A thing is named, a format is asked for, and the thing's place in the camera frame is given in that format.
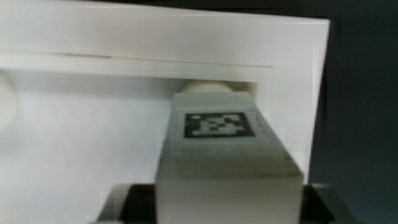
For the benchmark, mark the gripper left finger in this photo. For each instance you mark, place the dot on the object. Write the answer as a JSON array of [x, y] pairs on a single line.
[[129, 205]]

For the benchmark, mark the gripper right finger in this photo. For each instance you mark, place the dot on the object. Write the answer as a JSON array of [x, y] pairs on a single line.
[[323, 209]]

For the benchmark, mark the white leg with tag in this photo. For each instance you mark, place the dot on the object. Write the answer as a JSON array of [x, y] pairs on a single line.
[[227, 177]]

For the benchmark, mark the white square tabletop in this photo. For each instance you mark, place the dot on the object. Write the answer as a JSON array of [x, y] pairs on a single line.
[[96, 60]]

